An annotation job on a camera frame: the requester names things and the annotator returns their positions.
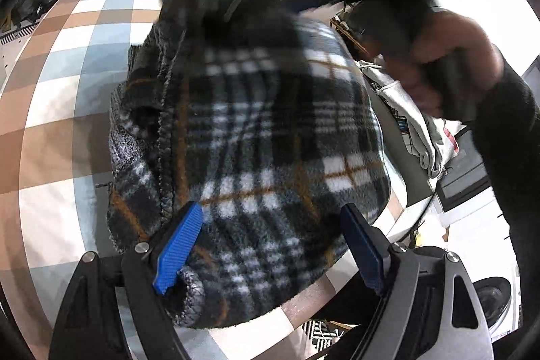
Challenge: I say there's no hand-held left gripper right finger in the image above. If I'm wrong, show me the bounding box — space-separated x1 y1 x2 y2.
339 203 495 360

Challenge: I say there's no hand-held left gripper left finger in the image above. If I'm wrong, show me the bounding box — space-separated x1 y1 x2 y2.
48 201 204 360

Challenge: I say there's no plaid fleece jacket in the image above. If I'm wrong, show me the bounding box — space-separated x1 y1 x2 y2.
105 0 391 330

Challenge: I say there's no person's right forearm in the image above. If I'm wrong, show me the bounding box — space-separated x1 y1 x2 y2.
463 60 540 344

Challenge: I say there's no person's right hand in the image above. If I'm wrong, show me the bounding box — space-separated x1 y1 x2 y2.
362 9 506 121

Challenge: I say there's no black white patterned mat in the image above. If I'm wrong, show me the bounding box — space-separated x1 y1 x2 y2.
301 319 356 357

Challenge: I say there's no light grey hoodie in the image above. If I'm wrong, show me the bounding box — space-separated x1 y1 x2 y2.
358 60 461 180

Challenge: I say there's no checkered bed sheet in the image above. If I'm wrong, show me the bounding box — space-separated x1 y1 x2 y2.
0 0 435 360

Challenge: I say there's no grey patterned floor rug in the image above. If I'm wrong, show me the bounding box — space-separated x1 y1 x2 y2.
0 26 39 49

